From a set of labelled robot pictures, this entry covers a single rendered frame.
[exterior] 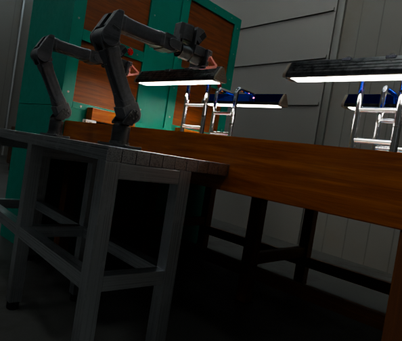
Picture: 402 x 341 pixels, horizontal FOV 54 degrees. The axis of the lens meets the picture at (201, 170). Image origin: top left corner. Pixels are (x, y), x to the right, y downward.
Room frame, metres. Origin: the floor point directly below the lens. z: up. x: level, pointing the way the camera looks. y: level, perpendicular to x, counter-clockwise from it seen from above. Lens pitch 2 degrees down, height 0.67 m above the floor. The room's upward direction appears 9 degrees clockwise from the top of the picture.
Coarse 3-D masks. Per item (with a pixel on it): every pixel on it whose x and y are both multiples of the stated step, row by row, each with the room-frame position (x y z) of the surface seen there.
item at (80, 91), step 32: (64, 0) 2.17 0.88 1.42; (96, 0) 2.18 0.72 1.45; (128, 0) 2.33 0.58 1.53; (160, 0) 2.49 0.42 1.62; (192, 0) 2.69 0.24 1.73; (32, 32) 2.41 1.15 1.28; (64, 32) 2.13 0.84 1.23; (224, 32) 2.97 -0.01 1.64; (32, 64) 2.37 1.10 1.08; (64, 64) 2.09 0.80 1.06; (160, 64) 2.56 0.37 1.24; (224, 64) 3.01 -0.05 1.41; (32, 96) 2.32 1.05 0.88; (64, 96) 2.09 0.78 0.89; (96, 96) 2.25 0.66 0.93; (160, 96) 2.59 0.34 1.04; (192, 96) 2.80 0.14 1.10; (224, 128) 3.07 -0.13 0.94
